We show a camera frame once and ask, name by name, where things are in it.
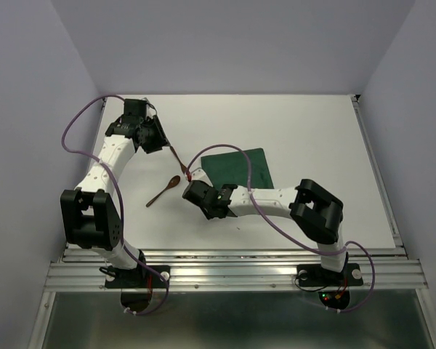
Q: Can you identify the brown wooden spoon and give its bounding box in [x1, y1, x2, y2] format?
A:
[145, 175, 181, 208]

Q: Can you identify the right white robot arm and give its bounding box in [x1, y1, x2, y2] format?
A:
[182, 179, 347, 284]

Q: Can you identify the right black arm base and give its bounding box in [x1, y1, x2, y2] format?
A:
[295, 263, 363, 289]

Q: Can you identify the dark green cloth napkin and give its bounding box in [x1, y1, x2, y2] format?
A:
[201, 148, 274, 189]

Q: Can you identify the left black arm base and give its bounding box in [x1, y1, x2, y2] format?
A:
[99, 265, 166, 289]

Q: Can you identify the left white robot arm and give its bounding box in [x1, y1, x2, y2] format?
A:
[60, 98, 169, 286]

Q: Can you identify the brown wooden fork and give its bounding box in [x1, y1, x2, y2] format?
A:
[169, 145, 187, 174]

